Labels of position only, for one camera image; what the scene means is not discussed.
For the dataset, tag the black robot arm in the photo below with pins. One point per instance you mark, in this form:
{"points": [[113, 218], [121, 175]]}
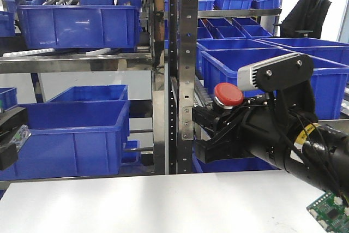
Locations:
{"points": [[328, 146]]}

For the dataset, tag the red mushroom push button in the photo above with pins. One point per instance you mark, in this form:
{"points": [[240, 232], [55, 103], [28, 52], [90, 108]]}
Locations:
{"points": [[227, 96]]}

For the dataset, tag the blue bin upper left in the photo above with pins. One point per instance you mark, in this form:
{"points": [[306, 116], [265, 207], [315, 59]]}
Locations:
{"points": [[79, 26]]}

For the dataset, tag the blue bin lower left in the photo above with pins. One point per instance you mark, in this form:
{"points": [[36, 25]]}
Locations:
{"points": [[72, 139]]}

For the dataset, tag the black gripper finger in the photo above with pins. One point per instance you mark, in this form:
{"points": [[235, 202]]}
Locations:
{"points": [[11, 117], [9, 155]]}

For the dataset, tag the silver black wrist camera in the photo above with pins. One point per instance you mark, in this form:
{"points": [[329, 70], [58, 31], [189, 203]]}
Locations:
{"points": [[276, 73]]}

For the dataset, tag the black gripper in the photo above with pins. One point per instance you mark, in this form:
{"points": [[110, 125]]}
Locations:
{"points": [[265, 126]]}

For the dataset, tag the blue bin right shelf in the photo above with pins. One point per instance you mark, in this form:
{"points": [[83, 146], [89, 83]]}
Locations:
{"points": [[327, 81]]}

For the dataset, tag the blue bin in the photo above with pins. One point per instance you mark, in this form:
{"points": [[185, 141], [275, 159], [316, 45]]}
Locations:
{"points": [[72, 139], [79, 26]]}

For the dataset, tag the green circuit board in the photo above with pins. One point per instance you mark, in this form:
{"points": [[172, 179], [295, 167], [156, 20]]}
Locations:
{"points": [[330, 212]]}

